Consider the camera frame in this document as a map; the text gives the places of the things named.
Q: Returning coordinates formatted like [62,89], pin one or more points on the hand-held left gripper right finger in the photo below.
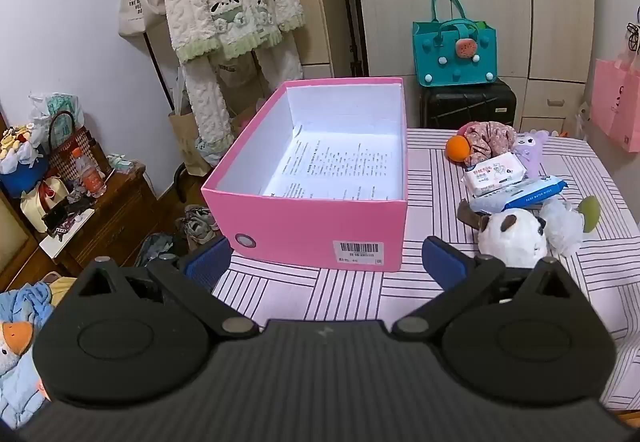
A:
[442,259]

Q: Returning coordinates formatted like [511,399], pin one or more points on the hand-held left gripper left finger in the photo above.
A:
[205,257]

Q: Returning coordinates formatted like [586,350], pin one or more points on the panda plush toy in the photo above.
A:
[505,237]

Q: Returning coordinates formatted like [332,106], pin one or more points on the pink cardboard box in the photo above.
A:
[300,232]

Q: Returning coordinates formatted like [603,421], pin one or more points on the white wet wipes pack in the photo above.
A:
[492,174]

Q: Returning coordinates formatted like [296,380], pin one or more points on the blue wet wipes pack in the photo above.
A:
[520,194]

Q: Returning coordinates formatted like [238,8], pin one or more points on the orange plush ball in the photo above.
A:
[457,149]

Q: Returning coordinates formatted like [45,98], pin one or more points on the floral fabric hat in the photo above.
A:
[487,139]

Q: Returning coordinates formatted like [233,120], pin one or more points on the pink fluffy pompom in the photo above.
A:
[467,129]

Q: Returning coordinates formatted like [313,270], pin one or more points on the purple plush toy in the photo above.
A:
[530,151]

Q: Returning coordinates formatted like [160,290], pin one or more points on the grey sneaker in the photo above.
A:
[202,217]
[197,234]

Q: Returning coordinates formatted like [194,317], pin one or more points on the dark green bag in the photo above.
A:
[155,247]

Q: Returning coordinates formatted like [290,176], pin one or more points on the striped pink tablecloth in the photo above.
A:
[430,202]

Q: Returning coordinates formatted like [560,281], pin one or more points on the wooden nightstand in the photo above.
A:
[115,222]

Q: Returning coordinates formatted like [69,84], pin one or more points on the brown paper bag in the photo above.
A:
[187,141]

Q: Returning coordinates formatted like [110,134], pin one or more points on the green white packet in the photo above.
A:
[122,163]

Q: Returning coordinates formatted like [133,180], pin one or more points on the orange drink bottle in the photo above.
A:
[90,177]

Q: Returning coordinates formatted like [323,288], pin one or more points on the yellow cloth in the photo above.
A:
[60,289]

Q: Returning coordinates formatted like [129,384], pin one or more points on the white notebook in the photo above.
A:
[55,244]

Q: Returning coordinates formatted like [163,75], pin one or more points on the black hard suitcase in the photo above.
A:
[465,104]

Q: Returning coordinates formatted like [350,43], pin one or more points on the cream fleece pajama pants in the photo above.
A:
[205,91]

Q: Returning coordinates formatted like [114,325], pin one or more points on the houndstooth woven handbag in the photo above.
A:
[67,156]

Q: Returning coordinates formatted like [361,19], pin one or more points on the cream yellow handbag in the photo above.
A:
[35,209]

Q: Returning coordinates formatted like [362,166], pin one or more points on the black coat rack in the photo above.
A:
[158,71]

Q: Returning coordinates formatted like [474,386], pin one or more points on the clear plastic bag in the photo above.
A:
[584,121]

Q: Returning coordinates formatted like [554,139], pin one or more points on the blue bag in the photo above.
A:
[20,182]

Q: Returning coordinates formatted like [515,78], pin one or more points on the teal felt tote bag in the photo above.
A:
[440,51]

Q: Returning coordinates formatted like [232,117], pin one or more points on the white plastic bag green packs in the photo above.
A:
[57,104]

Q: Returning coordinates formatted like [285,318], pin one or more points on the blue duck plush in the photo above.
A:
[20,372]

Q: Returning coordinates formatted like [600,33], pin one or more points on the plush toy bouquet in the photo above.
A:
[20,141]

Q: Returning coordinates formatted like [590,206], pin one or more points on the pink shopping bag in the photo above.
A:
[617,101]

